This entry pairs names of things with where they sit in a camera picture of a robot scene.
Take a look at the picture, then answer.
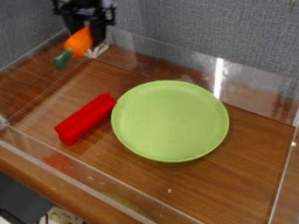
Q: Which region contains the green plate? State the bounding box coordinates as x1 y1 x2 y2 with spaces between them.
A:
111 80 230 163

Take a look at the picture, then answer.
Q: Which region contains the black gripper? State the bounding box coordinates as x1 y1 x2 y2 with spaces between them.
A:
51 0 118 46

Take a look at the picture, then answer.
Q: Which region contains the orange toy carrot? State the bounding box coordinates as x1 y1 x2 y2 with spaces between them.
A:
52 26 94 69

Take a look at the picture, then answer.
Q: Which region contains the red block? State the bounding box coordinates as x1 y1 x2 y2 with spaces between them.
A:
54 93 118 145

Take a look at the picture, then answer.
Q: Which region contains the white power strip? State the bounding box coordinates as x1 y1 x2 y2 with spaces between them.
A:
35 206 84 224

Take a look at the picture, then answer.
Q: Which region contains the clear acrylic enclosure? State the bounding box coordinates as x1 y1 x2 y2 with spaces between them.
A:
0 30 299 224

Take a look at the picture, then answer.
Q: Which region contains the clear acrylic corner bracket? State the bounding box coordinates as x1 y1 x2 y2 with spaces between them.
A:
86 32 108 59

